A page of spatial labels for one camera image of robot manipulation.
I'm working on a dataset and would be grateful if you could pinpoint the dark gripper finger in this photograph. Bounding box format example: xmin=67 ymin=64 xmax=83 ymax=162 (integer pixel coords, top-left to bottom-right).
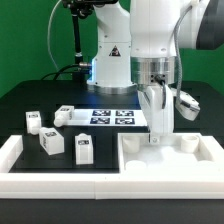
xmin=149 ymin=133 xmax=159 ymax=144

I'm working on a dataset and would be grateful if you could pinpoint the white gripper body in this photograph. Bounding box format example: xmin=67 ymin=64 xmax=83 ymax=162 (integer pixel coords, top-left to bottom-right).
xmin=138 ymin=85 xmax=174 ymax=136

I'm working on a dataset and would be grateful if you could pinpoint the white square tabletop part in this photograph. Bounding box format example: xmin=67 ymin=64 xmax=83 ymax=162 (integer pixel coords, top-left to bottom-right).
xmin=118 ymin=133 xmax=212 ymax=174

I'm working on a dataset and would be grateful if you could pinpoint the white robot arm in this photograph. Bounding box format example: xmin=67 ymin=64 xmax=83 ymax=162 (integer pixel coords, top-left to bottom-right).
xmin=87 ymin=0 xmax=224 ymax=143

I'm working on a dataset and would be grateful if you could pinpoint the white marker sheet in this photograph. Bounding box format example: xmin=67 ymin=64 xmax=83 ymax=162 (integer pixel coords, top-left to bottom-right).
xmin=67 ymin=109 xmax=147 ymax=127

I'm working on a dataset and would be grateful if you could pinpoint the white U-shaped fence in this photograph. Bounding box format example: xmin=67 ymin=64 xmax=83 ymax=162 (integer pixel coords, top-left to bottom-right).
xmin=0 ymin=135 xmax=224 ymax=199

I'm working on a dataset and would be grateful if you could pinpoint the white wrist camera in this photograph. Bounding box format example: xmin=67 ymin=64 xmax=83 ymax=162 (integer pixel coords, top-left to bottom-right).
xmin=176 ymin=92 xmax=200 ymax=121

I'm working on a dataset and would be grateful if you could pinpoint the black camera stand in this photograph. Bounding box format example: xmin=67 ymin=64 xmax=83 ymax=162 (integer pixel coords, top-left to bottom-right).
xmin=62 ymin=0 xmax=118 ymax=84

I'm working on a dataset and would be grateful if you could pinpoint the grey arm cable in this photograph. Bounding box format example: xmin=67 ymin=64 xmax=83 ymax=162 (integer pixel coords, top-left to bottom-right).
xmin=46 ymin=0 xmax=64 ymax=73

